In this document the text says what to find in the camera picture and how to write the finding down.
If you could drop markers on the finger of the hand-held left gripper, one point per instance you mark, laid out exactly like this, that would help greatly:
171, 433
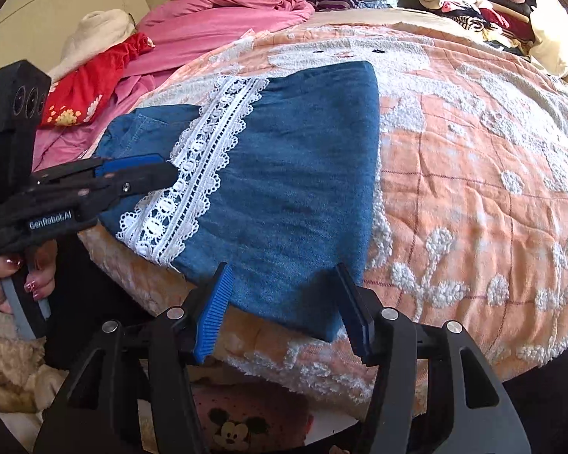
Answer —
146, 180
128, 161

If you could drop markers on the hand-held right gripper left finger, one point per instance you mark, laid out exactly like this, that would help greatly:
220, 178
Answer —
213, 314

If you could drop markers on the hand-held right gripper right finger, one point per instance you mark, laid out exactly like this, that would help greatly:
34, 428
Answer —
355, 314

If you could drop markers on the blue denim skirt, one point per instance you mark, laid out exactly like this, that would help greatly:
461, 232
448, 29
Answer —
288, 175

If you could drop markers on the red floral cloth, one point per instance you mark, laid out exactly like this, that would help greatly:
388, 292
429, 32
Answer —
90, 85

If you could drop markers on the pink cartoon mouse slipper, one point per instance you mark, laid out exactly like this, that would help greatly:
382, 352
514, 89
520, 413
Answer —
246, 421

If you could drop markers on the cream fleece cloth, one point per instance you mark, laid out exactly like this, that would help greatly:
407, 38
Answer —
99, 33

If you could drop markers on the cream wardrobe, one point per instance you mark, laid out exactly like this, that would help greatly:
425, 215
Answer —
75, 0

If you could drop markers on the pink quilt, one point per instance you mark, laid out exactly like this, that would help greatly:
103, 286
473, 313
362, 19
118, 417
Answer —
217, 19

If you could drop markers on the peach tufted blanket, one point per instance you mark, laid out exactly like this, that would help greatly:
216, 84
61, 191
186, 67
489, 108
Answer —
454, 175

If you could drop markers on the beige fleece garment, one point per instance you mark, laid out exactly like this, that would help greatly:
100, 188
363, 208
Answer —
14, 369

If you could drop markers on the purple striped cloth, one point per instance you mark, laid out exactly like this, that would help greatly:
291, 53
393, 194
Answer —
333, 1

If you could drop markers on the white pillow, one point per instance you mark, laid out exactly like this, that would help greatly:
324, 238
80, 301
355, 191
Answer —
554, 47

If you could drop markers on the pile of folded clothes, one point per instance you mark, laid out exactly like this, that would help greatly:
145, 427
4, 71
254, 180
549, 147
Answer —
478, 4

